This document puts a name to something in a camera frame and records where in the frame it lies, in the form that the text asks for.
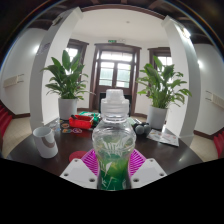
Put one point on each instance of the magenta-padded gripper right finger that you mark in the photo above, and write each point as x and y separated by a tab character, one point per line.
148	173

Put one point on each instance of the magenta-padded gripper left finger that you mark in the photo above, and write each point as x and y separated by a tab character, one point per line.
78	173

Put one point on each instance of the clear plastic bottle green drink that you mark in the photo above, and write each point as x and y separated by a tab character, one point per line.
114	143

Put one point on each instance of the printed paper brochure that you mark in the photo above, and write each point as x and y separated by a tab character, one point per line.
163	137

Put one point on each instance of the round colourful sticker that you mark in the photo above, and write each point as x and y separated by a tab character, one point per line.
77	130
66	131
65	125

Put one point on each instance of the white mug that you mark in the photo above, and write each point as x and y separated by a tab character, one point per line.
46	143

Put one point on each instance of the grey headphones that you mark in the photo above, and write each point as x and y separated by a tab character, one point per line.
142	128

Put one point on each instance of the red box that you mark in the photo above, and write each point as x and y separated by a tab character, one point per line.
81	122

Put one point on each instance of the leafy plant in white pot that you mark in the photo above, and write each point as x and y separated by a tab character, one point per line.
156	116
67	108

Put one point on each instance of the green flat package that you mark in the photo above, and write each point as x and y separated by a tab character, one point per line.
90	114

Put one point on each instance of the red carpeted staircase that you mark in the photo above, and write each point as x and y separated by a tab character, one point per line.
5	120

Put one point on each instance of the brown glazed double door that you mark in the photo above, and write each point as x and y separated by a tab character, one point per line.
115	73

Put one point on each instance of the brown framed window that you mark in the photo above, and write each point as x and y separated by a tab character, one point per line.
165	61
74	51

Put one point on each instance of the green exit sign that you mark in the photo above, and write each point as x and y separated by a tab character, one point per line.
112	41

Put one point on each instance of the white wall rail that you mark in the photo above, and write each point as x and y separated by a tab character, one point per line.
216	99
14	81

